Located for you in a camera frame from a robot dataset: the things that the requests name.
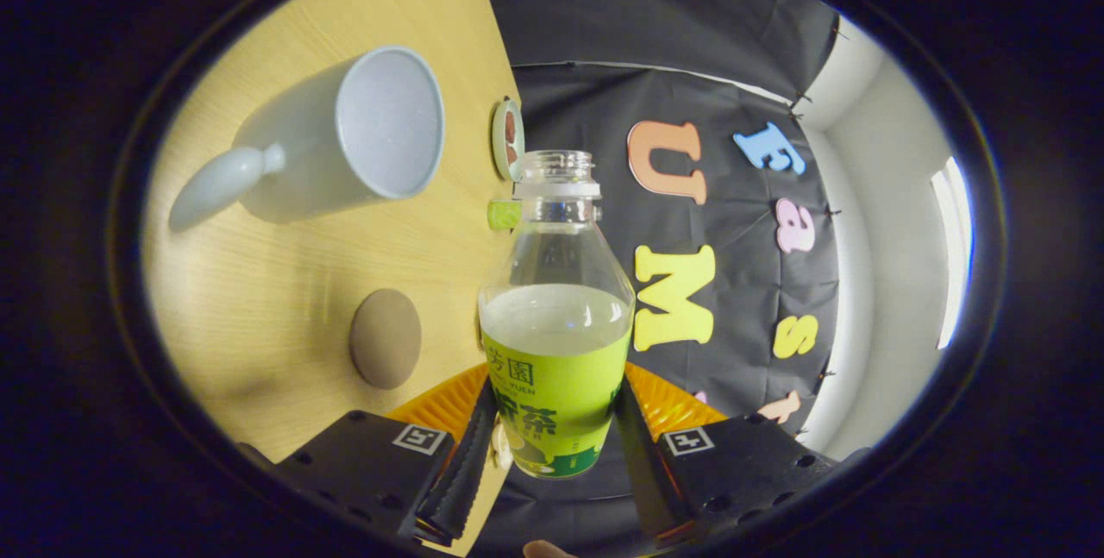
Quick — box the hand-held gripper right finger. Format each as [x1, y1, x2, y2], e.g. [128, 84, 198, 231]
[613, 361, 872, 547]

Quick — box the pale green plate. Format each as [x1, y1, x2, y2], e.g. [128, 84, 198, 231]
[491, 97, 525, 181]

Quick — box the green label juice bottle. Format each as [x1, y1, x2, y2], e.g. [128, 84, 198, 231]
[479, 150, 637, 480]

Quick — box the black backdrop cloth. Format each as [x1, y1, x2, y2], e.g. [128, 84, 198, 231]
[470, 0, 843, 558]

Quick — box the wooden table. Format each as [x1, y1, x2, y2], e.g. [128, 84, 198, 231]
[141, 0, 524, 557]

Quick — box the ceiling light panel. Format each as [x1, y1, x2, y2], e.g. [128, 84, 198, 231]
[930, 156, 974, 350]

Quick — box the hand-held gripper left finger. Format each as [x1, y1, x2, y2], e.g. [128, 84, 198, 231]
[276, 362, 500, 547]

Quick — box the pale blue cup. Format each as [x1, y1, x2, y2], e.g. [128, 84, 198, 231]
[168, 45, 447, 234]

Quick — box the round brown coaster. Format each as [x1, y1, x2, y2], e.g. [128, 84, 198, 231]
[348, 288, 423, 391]

